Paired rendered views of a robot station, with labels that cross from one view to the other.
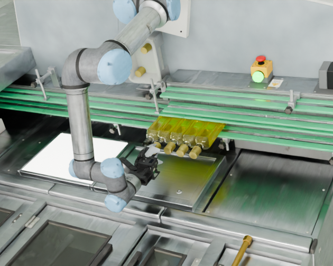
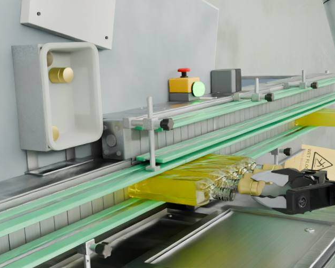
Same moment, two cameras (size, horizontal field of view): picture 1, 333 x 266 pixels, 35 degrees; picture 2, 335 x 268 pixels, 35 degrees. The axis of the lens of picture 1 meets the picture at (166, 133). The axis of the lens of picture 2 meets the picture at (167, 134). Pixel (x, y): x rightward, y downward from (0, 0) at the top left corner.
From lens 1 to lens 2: 2.47 m
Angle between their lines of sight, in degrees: 86
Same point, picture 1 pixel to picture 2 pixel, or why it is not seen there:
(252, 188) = not seen: hidden behind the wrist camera
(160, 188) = (296, 241)
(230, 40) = (145, 54)
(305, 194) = not seen: hidden behind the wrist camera
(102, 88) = not seen: outside the picture
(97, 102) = (28, 212)
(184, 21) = (111, 19)
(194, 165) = (239, 222)
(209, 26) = (126, 32)
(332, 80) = (238, 80)
